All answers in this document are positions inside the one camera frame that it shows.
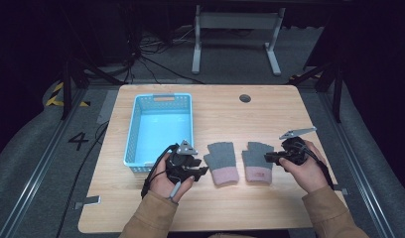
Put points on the grey metal table frame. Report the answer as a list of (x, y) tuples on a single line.
[(237, 20)]

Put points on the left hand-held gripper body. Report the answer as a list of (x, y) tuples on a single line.
[(180, 163)]

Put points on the black stand legs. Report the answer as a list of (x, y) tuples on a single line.
[(337, 92), (67, 89)]

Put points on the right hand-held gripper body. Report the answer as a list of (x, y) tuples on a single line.
[(296, 152)]

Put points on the light blue plastic basket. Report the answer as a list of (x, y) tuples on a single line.
[(161, 132)]

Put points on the grey metal table bracket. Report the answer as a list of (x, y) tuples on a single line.
[(89, 201), (341, 190)]

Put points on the metal floor rail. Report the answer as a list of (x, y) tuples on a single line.
[(38, 168), (352, 165)]

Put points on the grey pink glove red label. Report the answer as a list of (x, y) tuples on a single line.
[(256, 158)]

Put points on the grey floor tape strip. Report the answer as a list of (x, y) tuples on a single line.
[(107, 107)]

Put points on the grey pink fingerless glove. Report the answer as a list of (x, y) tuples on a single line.
[(222, 162)]

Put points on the person's right hand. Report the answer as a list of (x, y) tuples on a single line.
[(311, 175)]

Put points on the person's left hand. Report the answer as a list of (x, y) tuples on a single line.
[(162, 185)]

